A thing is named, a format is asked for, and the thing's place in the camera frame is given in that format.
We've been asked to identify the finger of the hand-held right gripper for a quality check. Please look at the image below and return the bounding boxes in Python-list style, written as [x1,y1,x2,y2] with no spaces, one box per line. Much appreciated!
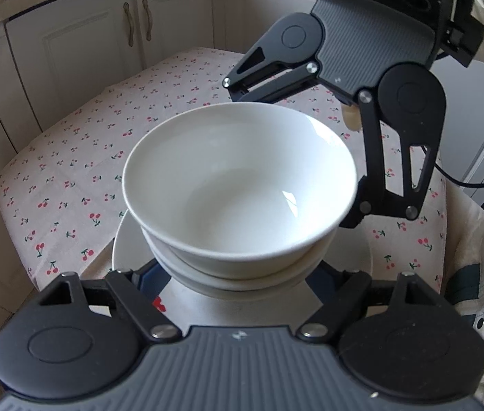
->
[223,23,321,104]
[338,91,439,228]

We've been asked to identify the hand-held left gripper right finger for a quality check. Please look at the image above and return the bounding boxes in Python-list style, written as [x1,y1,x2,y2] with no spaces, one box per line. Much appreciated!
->
[295,261,437,344]

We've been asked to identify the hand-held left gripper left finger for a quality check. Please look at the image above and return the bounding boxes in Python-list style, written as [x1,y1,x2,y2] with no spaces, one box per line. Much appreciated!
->
[38,259,183,344]

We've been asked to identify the white bowl with pink flowers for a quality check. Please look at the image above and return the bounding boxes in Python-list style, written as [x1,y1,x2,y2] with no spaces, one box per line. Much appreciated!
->
[156,254,325,292]

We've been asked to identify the white plate with fruit print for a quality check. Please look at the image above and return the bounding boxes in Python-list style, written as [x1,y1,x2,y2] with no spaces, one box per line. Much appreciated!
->
[112,209,374,335]

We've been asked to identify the person's right hand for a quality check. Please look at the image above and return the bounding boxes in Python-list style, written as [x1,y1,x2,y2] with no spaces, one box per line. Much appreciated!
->
[340,105,363,133]

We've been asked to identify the person's white jacket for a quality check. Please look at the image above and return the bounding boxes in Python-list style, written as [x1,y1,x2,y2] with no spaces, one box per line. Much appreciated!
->
[438,175,484,400]

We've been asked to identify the cherry print tablecloth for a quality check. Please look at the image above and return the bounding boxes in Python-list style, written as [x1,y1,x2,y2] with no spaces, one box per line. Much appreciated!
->
[0,47,447,306]

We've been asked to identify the white kitchen cabinets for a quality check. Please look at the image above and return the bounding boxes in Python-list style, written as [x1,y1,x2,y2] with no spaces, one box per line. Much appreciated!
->
[0,0,322,172]

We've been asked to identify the black cable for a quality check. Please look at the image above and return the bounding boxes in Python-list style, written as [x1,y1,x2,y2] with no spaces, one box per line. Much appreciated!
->
[423,145,484,189]

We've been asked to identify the bronze cabinet handle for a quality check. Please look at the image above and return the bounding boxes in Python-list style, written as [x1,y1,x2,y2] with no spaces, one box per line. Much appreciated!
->
[122,2,135,46]
[141,0,154,42]

